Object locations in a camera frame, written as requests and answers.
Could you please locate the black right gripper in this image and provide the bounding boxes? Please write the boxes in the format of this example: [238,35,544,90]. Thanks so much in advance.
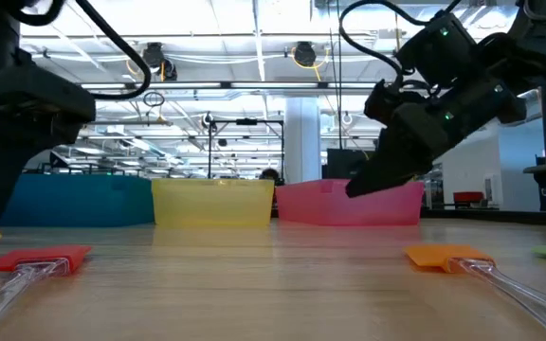
[345,80,528,199]

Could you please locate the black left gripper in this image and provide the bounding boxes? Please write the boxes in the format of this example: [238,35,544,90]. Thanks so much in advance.
[0,51,97,245]

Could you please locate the red spatula clear handle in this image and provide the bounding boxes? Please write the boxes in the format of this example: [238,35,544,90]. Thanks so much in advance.
[0,243,93,341]

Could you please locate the orange spatula clear handle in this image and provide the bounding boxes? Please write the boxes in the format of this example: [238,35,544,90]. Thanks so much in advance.
[403,243,546,340]

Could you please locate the black background monitor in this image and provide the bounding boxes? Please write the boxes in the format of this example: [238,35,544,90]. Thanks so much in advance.
[325,148,373,180]

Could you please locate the pink plastic bin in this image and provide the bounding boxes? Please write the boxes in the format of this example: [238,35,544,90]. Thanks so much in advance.
[275,178,425,227]

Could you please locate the white building column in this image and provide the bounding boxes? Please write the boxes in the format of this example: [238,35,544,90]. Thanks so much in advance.
[284,97,322,184]

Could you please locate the blue plastic bin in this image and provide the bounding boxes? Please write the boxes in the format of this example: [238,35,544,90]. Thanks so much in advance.
[0,172,155,227]

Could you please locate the person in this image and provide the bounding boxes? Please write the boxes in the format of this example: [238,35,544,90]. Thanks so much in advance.
[259,167,283,186]

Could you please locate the yellow plastic bin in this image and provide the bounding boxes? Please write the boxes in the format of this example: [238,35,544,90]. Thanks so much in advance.
[151,177,276,227]

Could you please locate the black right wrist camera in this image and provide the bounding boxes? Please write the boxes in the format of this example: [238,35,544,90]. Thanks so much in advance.
[394,12,485,89]

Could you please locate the black ceiling cable reel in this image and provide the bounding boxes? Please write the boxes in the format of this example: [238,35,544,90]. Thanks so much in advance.
[141,41,179,82]
[294,41,318,67]

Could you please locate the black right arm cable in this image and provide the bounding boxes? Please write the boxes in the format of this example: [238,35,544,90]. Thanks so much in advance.
[337,0,464,91]

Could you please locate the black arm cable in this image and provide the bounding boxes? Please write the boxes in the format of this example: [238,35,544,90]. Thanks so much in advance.
[337,0,464,91]
[9,0,154,101]

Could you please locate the black background frame stand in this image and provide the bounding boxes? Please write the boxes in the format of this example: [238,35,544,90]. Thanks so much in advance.
[206,117,286,180]

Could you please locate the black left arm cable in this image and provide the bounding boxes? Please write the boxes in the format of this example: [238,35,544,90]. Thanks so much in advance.
[9,0,154,101]

